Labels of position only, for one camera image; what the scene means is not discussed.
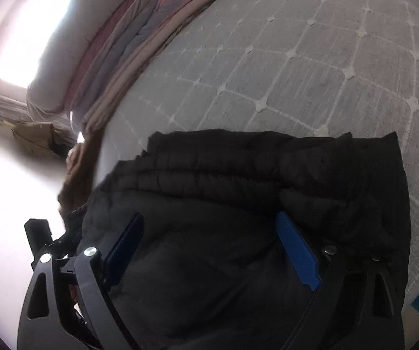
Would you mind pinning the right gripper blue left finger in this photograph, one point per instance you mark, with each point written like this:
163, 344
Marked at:
122, 251

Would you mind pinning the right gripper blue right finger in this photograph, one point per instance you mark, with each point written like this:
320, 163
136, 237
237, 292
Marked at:
298, 252

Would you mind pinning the black quilted puffer jacket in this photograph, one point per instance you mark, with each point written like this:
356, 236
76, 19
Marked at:
211, 271

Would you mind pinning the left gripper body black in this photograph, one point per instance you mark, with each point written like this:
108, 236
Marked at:
41, 242

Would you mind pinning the brown folded garment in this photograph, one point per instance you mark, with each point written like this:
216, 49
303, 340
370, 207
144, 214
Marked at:
77, 186

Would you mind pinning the grey quilted bed cover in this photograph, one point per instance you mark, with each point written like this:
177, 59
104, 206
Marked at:
300, 67

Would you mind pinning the grey curtain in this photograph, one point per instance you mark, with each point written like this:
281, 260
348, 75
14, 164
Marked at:
45, 138

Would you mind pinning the bright window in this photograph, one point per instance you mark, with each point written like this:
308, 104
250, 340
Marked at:
28, 34

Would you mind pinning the stack of folded quilts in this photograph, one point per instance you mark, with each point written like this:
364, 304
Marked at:
96, 52

